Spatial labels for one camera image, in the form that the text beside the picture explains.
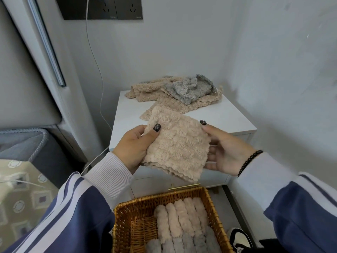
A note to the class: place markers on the person's right hand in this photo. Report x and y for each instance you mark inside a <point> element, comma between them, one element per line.
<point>231,155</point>

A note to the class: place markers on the person's left hand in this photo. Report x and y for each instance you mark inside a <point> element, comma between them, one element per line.
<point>131,150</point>

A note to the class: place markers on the pile of beige grey towels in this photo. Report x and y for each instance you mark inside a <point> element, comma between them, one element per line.
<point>147,93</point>

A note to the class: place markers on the orange wicker basket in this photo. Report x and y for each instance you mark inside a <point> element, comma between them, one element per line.
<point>131,223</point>

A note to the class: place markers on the person's left forearm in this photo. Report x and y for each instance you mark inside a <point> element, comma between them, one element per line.
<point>68,213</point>

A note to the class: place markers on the person's right forearm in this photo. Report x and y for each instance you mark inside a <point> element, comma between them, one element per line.
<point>295,202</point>

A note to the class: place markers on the person's right shoe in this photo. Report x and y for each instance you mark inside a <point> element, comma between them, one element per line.
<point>241,238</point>

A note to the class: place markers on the white nightstand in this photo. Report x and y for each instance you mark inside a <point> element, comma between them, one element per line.
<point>231,115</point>

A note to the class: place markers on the patterned beige bedspread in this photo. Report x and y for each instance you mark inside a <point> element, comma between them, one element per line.
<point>23,205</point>

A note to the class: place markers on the grey padded headboard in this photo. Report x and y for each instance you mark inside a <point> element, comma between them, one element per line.
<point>26,81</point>

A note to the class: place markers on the silver headboard trim strip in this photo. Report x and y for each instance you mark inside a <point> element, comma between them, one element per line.
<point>47,44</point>

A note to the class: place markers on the narrow black wall socket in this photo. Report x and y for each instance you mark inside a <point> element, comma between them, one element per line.
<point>129,9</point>

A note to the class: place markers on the wide black wall socket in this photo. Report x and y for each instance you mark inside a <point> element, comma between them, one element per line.
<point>73,9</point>

